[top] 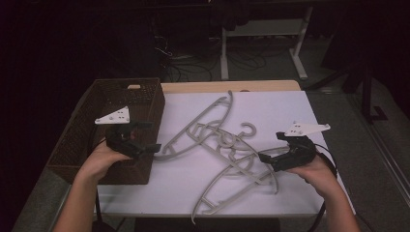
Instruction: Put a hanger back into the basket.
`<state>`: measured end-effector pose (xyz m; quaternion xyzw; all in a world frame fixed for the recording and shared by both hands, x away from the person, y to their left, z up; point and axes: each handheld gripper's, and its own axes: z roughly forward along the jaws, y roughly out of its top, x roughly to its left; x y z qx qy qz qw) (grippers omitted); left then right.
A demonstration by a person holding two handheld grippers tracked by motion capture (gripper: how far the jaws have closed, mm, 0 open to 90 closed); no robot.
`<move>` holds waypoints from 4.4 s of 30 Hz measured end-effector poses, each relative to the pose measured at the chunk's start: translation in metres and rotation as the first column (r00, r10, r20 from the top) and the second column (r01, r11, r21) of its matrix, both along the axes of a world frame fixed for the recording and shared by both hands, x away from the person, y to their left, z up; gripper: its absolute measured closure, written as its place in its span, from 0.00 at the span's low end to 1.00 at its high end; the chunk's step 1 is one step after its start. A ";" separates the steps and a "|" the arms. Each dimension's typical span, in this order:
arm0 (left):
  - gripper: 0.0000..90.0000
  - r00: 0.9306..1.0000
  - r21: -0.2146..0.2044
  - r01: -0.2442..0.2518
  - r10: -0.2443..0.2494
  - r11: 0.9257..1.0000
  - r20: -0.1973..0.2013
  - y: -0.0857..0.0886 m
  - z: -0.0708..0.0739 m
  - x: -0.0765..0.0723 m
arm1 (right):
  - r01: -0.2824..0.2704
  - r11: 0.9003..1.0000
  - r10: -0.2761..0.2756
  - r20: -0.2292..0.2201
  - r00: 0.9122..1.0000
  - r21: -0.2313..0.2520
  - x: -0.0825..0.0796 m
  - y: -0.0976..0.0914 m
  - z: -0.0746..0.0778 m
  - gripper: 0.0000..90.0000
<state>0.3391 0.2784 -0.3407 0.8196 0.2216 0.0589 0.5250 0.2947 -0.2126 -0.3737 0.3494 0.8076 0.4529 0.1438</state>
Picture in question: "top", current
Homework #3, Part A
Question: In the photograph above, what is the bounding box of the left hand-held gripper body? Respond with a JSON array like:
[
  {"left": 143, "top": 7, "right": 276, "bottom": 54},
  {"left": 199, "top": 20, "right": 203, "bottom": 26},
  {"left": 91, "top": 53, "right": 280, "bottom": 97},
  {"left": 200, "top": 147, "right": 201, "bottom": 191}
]
[{"left": 95, "top": 105, "right": 153, "bottom": 160}]

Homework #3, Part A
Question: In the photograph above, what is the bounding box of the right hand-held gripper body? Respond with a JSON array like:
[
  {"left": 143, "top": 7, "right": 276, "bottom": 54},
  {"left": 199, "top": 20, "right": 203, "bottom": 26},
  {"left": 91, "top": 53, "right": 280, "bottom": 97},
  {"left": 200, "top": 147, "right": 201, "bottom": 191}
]
[{"left": 272, "top": 121, "right": 332, "bottom": 172}]

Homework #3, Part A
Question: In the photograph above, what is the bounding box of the brown woven basket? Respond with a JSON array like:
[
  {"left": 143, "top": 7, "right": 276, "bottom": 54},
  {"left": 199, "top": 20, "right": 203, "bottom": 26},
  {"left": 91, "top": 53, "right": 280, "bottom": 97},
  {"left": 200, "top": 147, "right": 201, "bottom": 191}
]
[{"left": 46, "top": 76, "right": 166, "bottom": 186}]

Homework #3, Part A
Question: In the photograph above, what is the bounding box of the person's right hand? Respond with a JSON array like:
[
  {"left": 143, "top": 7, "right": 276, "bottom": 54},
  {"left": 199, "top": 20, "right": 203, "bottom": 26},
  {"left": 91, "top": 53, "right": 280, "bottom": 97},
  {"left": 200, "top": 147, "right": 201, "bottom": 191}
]
[{"left": 284, "top": 154, "right": 338, "bottom": 198}]

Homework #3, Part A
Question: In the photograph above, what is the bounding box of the person's left hand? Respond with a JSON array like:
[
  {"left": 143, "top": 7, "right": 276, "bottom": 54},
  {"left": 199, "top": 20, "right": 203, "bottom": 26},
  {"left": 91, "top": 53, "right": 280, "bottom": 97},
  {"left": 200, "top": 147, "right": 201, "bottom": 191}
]
[{"left": 76, "top": 141, "right": 133, "bottom": 183}]

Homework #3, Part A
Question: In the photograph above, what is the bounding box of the light wooden board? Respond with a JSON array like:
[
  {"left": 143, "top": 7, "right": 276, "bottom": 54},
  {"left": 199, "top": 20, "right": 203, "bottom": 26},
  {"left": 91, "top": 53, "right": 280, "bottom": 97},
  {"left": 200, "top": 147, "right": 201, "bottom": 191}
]
[{"left": 160, "top": 79, "right": 303, "bottom": 95}]

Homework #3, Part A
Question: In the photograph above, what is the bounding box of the dark metal stand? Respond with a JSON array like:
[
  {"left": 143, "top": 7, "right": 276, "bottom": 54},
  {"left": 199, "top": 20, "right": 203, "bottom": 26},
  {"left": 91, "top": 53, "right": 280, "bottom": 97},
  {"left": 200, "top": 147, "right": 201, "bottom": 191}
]
[{"left": 303, "top": 59, "right": 390, "bottom": 126}]

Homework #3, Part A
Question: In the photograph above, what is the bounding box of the tangle of black floor cables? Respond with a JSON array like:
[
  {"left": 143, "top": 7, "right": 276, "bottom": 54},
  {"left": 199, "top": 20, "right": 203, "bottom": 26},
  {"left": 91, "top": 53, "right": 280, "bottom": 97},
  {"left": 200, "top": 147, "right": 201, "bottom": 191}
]
[{"left": 154, "top": 30, "right": 278, "bottom": 83}]

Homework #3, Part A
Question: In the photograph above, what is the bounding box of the metal floor rail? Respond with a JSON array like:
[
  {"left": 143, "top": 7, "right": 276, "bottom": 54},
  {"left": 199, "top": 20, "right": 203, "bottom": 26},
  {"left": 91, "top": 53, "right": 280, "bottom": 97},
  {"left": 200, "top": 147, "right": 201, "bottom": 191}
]
[{"left": 347, "top": 92, "right": 410, "bottom": 207}]

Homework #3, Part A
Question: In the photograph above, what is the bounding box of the white metal desk frame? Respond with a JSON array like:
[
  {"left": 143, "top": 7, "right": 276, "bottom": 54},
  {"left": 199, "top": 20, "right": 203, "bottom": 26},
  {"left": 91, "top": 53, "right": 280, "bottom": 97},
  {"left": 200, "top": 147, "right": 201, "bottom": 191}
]
[{"left": 220, "top": 5, "right": 315, "bottom": 81}]

